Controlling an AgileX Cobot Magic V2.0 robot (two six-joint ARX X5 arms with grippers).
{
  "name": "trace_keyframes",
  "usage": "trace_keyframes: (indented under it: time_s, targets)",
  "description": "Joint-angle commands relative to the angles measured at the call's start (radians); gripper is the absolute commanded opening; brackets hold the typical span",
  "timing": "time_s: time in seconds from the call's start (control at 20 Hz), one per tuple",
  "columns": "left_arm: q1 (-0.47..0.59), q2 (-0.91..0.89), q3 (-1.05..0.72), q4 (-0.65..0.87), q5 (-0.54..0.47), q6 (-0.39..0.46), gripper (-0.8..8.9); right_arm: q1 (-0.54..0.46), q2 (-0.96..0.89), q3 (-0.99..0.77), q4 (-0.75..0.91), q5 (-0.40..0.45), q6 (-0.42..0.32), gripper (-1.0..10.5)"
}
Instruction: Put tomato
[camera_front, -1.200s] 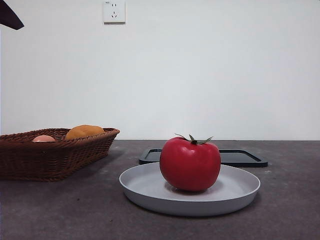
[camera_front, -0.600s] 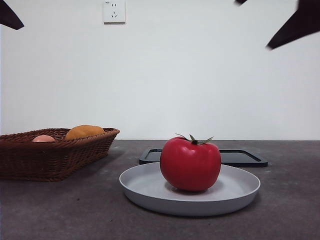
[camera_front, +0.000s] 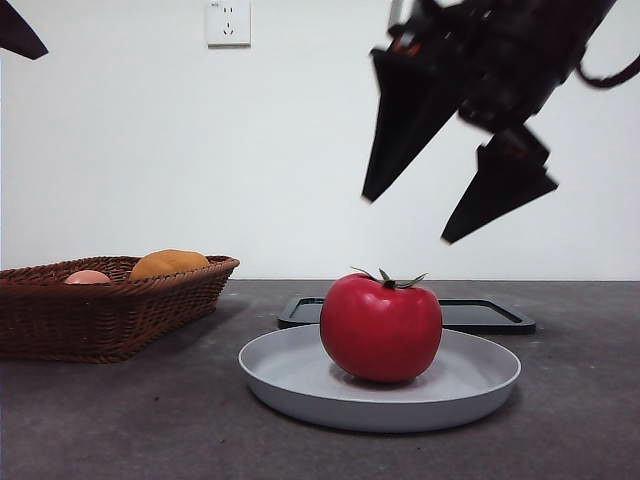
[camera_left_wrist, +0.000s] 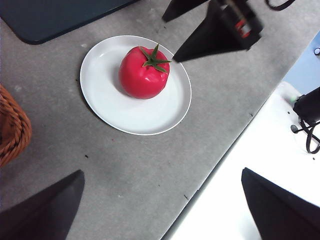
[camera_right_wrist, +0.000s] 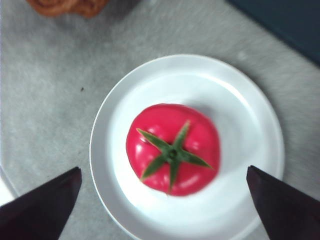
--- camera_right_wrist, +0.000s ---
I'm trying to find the pale grey round plate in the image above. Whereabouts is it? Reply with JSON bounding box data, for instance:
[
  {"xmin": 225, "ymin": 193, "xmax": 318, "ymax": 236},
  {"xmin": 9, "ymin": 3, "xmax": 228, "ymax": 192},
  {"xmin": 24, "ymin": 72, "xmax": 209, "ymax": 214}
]
[{"xmin": 89, "ymin": 53, "xmax": 286, "ymax": 240}]

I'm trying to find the red tomato with green stem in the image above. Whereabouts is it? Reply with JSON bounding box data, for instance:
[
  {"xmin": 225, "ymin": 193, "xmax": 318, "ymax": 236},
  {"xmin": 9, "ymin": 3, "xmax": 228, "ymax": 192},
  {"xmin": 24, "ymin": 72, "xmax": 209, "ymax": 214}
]
[{"xmin": 125, "ymin": 103, "xmax": 221, "ymax": 198}]

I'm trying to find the black rectangular tray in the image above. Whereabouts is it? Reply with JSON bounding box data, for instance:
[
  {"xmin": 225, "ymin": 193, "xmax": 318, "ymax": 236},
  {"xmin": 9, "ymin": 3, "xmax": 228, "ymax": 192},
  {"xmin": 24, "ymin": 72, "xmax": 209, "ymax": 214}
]
[{"xmin": 226, "ymin": 0, "xmax": 320, "ymax": 68}]

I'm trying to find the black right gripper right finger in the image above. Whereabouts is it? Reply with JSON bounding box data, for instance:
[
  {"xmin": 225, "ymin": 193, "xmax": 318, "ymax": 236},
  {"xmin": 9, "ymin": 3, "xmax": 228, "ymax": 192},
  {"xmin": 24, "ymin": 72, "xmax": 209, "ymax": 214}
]
[{"xmin": 246, "ymin": 164, "xmax": 320, "ymax": 240}]

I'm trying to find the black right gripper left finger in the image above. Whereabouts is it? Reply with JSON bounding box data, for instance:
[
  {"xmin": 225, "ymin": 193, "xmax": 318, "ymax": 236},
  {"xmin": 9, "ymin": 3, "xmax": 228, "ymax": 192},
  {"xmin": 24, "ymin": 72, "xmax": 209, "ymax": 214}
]
[{"xmin": 0, "ymin": 166, "xmax": 83, "ymax": 240}]

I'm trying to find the brown wicker basket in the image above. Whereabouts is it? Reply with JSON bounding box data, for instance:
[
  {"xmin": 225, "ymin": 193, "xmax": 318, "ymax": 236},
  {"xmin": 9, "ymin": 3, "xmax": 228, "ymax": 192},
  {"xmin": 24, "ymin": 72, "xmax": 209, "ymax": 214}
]
[{"xmin": 26, "ymin": 0, "xmax": 111, "ymax": 19}]

